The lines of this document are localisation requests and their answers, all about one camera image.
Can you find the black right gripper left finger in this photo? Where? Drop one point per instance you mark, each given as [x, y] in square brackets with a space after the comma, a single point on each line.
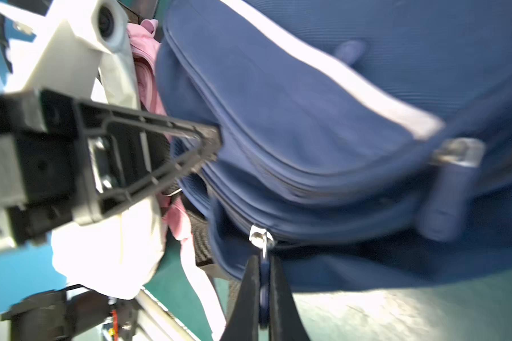
[245, 319]

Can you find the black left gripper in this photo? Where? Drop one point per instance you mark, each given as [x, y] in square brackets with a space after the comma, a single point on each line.
[45, 173]

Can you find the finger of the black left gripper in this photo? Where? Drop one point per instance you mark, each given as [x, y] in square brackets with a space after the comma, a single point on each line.
[122, 156]

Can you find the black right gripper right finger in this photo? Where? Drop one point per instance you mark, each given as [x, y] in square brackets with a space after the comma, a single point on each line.
[284, 320]

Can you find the beige and navy backpack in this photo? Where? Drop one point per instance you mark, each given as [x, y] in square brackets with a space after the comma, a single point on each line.
[115, 257]

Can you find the pink backpack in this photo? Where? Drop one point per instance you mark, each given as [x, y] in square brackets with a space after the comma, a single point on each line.
[144, 48]

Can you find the navy blue backpack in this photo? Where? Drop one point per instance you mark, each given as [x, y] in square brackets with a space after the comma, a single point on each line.
[371, 140]

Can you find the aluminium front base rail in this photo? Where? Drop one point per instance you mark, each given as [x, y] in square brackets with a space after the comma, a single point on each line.
[155, 323]

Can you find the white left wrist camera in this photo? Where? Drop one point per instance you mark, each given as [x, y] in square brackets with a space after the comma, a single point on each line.
[68, 46]

